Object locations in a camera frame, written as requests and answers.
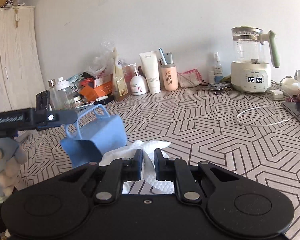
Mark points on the blue plastic pitcher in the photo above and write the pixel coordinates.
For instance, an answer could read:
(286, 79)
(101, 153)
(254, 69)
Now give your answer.
(102, 135)

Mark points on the white charger adapter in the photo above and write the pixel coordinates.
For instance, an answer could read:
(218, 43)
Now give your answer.
(277, 94)

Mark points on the pink-edged white cloth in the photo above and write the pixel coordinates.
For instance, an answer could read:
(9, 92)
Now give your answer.
(190, 78)

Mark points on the white flat gadget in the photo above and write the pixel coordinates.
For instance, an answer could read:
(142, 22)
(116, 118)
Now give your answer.
(85, 105)

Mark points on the white paper towel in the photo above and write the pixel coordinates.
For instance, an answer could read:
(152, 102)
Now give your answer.
(152, 146)

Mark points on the white cream tube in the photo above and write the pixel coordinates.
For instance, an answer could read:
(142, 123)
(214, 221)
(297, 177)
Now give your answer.
(151, 72)

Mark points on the pink clear bottle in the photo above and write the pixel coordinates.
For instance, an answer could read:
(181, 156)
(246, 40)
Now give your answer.
(127, 71)

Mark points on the white lip balm tube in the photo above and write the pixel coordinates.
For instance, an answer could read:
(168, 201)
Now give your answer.
(102, 99)

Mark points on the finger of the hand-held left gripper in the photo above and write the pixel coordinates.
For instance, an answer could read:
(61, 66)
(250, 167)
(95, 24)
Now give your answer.
(62, 117)

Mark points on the silver flat smartphone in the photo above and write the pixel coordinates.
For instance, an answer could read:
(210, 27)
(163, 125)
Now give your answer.
(218, 86)

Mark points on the cream electric glass kettle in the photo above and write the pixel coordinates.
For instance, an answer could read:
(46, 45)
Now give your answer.
(250, 72)

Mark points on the small white bottle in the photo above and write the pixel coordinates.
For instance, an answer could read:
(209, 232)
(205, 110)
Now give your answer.
(211, 78)

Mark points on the grey toothpaste tube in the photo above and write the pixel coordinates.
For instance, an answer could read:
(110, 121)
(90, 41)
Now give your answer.
(170, 58)

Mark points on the clear spray bottle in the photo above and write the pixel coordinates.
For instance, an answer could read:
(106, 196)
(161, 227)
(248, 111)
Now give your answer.
(218, 71)

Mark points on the green wrapper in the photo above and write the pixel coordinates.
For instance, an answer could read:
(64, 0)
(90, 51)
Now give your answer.
(225, 79)

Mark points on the white round device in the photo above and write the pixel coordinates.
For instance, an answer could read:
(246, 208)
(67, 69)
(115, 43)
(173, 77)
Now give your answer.
(290, 86)

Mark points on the peach toothbrush cup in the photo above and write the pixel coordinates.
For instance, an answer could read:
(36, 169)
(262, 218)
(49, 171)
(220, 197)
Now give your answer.
(170, 78)

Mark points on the orange cardboard box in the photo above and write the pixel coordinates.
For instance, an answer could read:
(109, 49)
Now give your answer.
(100, 90)

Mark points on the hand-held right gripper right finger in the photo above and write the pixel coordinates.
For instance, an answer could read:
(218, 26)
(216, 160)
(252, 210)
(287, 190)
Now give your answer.
(159, 165)

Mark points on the white pump lotion bottle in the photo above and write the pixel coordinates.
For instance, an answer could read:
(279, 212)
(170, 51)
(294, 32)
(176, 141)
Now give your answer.
(138, 86)

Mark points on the geometric patterned tablecloth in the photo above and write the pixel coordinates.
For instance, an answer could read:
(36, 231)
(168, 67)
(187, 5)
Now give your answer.
(202, 135)

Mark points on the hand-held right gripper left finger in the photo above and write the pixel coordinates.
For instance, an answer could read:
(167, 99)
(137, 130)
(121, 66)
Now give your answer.
(138, 165)

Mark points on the ribbed glass bottle white lid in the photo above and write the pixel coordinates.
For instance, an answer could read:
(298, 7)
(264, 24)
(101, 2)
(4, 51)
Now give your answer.
(65, 95)

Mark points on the black case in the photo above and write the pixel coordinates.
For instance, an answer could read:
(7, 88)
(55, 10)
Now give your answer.
(110, 100)

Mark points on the clear bottle rose-gold cap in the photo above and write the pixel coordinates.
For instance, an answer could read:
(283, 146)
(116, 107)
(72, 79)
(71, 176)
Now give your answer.
(52, 92)

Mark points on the clear plastic bag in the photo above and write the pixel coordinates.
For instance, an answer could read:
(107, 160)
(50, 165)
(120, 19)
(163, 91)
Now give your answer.
(102, 60)

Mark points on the white and blue toothbrush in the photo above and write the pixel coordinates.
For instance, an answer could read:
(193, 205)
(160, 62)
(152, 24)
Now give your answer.
(162, 56)

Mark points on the dark grey laptop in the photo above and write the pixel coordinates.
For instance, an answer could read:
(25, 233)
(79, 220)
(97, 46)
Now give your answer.
(298, 115)

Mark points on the person's left hand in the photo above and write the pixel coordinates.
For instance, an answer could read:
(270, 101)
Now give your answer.
(13, 152)

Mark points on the black upright smartphone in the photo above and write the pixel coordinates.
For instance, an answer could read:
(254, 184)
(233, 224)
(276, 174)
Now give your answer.
(43, 100)

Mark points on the light wooden wardrobe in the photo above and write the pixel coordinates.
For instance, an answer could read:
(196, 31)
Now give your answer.
(17, 55)

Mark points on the beige snack pouch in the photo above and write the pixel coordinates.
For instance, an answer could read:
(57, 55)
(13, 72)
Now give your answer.
(120, 85)

